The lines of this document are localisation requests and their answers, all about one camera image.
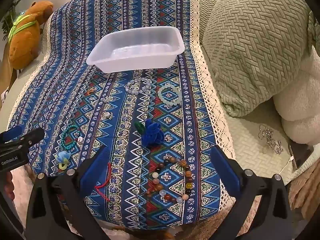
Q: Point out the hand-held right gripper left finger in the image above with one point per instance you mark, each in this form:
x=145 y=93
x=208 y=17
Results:
x=97 y=166

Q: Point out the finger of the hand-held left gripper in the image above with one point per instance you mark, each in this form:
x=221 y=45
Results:
x=12 y=133
x=32 y=136

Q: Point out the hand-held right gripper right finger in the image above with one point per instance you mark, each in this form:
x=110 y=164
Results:
x=226 y=172

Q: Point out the person's left hand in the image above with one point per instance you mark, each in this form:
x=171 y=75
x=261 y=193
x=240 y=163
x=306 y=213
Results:
x=10 y=187

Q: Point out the light green sofa cover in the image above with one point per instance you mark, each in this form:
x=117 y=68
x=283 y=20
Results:
x=250 y=140

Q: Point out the blue fabric flower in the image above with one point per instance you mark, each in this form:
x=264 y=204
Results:
x=151 y=133

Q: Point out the blue patterned cloth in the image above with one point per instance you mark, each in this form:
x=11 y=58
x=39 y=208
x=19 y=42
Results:
x=175 y=130

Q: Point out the dark phone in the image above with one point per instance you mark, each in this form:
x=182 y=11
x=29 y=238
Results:
x=301 y=155

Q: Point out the beige fluffy blanket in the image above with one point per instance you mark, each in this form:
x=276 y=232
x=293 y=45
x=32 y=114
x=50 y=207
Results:
x=305 y=187

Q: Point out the brown plush toy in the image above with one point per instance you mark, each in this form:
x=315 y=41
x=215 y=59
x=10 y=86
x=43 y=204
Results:
x=25 y=42

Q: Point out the white plush pillow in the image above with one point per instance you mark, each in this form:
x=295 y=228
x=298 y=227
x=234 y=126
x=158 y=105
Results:
x=300 y=105

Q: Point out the green plant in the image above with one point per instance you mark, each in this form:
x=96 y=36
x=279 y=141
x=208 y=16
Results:
x=7 y=17

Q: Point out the clear plastic container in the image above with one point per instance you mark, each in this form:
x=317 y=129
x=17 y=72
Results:
x=135 y=52

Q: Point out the green textured cushion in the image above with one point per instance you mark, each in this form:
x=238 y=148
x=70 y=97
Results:
x=313 y=30
x=250 y=42

